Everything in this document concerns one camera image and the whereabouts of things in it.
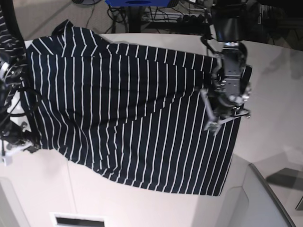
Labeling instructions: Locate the white slotted box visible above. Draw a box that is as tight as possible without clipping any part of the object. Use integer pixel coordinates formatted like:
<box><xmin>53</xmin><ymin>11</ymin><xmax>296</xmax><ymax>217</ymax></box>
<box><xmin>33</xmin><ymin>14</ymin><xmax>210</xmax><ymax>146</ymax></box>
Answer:
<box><xmin>50</xmin><ymin>212</ymin><xmax>108</xmax><ymax>227</ymax></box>

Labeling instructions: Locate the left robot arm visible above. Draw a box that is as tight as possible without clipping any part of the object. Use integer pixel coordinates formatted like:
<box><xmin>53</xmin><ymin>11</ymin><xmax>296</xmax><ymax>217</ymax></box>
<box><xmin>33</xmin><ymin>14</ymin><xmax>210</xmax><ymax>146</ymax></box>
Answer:
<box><xmin>199</xmin><ymin>0</ymin><xmax>251</xmax><ymax>135</ymax></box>

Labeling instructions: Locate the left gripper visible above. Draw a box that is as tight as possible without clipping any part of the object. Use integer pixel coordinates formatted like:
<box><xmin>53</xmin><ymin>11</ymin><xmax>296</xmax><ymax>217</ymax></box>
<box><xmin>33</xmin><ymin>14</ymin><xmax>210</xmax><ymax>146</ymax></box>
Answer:
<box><xmin>200</xmin><ymin>89</ymin><xmax>251</xmax><ymax>135</ymax></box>

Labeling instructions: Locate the grey partition panel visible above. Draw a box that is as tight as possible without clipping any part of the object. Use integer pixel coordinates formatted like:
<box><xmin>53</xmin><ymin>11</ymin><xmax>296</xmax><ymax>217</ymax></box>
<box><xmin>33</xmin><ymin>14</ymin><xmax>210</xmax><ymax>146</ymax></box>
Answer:
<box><xmin>192</xmin><ymin>164</ymin><xmax>295</xmax><ymax>227</ymax></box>

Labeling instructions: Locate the red lit power strip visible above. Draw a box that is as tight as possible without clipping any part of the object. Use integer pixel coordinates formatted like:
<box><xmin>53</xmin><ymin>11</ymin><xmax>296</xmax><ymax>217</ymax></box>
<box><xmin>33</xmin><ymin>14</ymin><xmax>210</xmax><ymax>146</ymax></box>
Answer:
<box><xmin>142</xmin><ymin>11</ymin><xmax>208</xmax><ymax>23</ymax></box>

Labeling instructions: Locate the navy white striped t-shirt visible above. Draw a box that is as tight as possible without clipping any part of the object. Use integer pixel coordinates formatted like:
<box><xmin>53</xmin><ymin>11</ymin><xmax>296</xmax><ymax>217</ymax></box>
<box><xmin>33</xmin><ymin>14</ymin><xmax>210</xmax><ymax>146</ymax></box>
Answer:
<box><xmin>0</xmin><ymin>20</ymin><xmax>242</xmax><ymax>197</ymax></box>

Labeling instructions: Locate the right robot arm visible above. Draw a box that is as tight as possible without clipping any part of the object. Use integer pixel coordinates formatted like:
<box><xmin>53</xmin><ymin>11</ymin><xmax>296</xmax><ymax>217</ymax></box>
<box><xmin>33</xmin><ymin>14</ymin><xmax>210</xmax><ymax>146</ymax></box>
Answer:
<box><xmin>0</xmin><ymin>0</ymin><xmax>41</xmax><ymax>166</ymax></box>

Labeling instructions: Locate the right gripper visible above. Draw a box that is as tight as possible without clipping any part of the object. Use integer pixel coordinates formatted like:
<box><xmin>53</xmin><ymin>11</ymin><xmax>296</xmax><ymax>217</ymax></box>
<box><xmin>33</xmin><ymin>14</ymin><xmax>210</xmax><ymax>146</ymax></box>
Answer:
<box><xmin>0</xmin><ymin>122</ymin><xmax>39</xmax><ymax>166</ymax></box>

